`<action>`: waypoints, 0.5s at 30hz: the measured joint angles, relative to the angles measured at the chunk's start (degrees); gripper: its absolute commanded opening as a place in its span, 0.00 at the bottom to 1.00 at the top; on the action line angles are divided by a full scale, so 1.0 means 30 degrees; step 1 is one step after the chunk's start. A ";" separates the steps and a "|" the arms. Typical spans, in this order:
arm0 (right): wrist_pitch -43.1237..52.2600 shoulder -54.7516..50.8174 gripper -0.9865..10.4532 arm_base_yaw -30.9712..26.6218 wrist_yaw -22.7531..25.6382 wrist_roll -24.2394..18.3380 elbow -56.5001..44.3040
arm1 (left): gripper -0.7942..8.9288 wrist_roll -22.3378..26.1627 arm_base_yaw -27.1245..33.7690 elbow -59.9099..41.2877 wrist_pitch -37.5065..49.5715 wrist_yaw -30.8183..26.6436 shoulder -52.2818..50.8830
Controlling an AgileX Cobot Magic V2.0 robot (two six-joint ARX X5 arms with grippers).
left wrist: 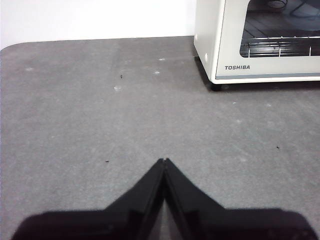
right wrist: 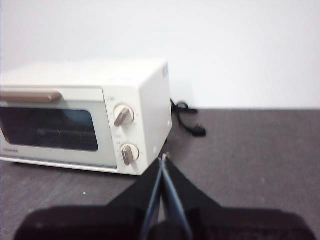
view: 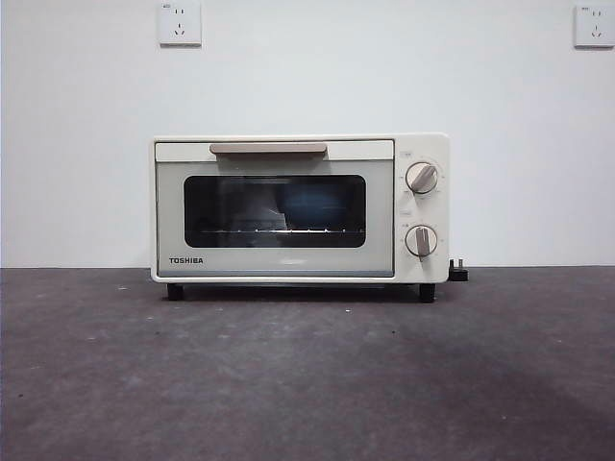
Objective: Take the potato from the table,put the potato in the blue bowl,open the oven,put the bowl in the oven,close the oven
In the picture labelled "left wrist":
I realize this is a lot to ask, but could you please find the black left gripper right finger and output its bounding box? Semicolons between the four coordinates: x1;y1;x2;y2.
163;157;317;240

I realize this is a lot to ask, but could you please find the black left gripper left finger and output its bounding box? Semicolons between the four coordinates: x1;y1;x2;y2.
11;158;166;240

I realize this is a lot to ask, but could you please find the white toaster oven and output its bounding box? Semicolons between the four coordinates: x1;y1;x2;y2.
193;0;320;91

